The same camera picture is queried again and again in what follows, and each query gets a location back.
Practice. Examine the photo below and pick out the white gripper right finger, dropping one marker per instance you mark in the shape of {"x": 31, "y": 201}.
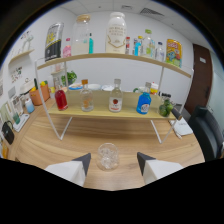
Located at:
{"x": 158, "y": 168}

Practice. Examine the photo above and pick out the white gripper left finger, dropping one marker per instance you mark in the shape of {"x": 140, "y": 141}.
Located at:
{"x": 70, "y": 170}

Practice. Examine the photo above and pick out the blue liquid bottle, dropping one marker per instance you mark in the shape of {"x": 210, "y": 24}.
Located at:
{"x": 144, "y": 103}

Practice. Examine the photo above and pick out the small bottle with orange cap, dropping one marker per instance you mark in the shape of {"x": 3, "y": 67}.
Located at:
{"x": 87, "y": 99}

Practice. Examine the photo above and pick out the clear jar with wooden lid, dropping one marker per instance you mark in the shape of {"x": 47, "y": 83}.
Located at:
{"x": 80, "y": 40}

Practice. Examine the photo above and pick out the white milk bottle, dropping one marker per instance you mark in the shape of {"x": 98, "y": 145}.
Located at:
{"x": 116, "y": 35}

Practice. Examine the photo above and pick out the green cup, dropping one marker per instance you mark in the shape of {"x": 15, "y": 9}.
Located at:
{"x": 16, "y": 117}

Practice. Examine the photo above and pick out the white pen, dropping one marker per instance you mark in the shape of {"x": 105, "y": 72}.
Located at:
{"x": 177, "y": 134}

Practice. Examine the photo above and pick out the clear glass with ice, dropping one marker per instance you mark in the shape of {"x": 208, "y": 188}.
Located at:
{"x": 108, "y": 156}

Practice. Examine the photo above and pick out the white notebook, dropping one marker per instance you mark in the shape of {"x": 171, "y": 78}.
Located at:
{"x": 182, "y": 126}

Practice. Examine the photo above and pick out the black armchair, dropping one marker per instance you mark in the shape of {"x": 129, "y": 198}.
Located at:
{"x": 208, "y": 131}

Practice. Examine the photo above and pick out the white-framed wooden two-tier rack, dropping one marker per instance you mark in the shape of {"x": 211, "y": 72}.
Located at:
{"x": 100, "y": 113}

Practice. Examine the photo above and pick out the white kitchen scale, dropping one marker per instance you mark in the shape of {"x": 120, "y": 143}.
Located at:
{"x": 21, "y": 122}

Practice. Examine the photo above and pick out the red liquid bottle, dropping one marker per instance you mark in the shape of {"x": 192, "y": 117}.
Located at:
{"x": 61, "y": 99}

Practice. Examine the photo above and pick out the orange pot with utensils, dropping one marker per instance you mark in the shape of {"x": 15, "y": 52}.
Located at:
{"x": 39, "y": 96}

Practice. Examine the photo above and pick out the clear bottle with red label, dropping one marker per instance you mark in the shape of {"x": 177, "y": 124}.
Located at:
{"x": 115, "y": 100}

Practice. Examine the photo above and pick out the green mug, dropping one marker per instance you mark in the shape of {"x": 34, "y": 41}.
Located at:
{"x": 138, "y": 89}

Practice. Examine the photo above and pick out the blue-rimmed bowl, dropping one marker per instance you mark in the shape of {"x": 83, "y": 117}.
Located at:
{"x": 75, "y": 86}

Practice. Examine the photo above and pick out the white bowl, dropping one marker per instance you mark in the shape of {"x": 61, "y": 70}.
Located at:
{"x": 94, "y": 86}

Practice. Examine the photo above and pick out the green potted plant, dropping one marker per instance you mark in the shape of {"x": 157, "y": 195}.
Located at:
{"x": 70, "y": 77}

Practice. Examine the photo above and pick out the white lidded pot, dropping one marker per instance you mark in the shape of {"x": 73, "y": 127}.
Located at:
{"x": 27, "y": 86}

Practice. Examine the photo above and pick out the brown door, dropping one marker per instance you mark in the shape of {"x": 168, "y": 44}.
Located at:
{"x": 200, "y": 78}

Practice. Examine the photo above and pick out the clear bottle with blue cap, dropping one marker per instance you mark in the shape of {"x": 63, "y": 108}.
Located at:
{"x": 160, "y": 52}

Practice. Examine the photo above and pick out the yellow cartoon snack can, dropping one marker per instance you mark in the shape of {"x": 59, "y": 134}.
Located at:
{"x": 174, "y": 53}

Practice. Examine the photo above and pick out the small pink bottle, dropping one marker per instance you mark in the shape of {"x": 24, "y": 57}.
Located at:
{"x": 67, "y": 50}

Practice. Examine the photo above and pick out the slim blue bottle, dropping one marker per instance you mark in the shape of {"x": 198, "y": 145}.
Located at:
{"x": 138, "y": 48}

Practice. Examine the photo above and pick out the clear bottle with green cap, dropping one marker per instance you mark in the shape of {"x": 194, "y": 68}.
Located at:
{"x": 148, "y": 45}

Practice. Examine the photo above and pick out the teal bottle with black cap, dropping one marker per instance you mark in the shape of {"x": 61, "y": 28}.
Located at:
{"x": 91, "y": 45}

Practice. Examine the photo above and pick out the black and yellow can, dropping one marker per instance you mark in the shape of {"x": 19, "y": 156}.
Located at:
{"x": 54, "y": 41}

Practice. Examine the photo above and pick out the white vase ornament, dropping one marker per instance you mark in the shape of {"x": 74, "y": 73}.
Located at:
{"x": 27, "y": 40}

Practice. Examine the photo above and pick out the ceiling air vent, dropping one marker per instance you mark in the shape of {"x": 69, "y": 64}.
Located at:
{"x": 150, "y": 12}

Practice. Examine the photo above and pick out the colourful sticker wall picture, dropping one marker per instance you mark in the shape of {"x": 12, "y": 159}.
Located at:
{"x": 16, "y": 74}

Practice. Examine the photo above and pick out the wooden wall shelf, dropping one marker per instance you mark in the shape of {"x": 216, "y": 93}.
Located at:
{"x": 21, "y": 55}

